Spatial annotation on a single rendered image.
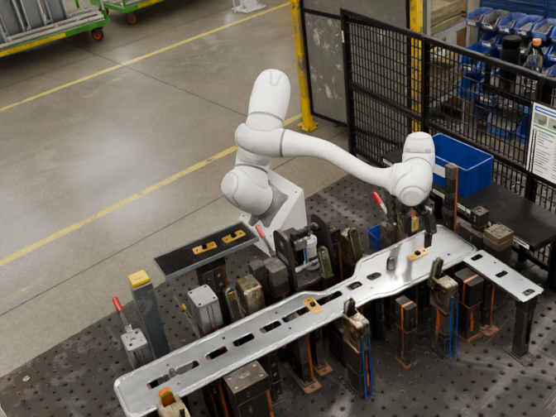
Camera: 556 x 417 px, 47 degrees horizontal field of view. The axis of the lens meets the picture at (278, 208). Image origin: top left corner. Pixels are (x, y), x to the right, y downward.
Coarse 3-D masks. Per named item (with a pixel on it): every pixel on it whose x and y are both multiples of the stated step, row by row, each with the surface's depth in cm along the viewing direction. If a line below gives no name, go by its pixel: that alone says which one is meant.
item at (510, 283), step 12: (480, 252) 236; (468, 264) 231; (480, 264) 231; (492, 264) 230; (504, 264) 229; (492, 276) 224; (504, 276) 224; (516, 276) 223; (504, 288) 219; (516, 288) 218; (528, 288) 217; (540, 288) 217
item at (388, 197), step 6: (384, 192) 241; (390, 198) 242; (390, 204) 241; (396, 204) 243; (390, 210) 242; (396, 210) 244; (390, 216) 243; (396, 216) 245; (390, 222) 245; (396, 222) 246
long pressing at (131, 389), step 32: (384, 256) 240; (448, 256) 236; (384, 288) 226; (256, 320) 220; (320, 320) 216; (192, 352) 210; (256, 352) 207; (128, 384) 202; (192, 384) 199; (128, 416) 192
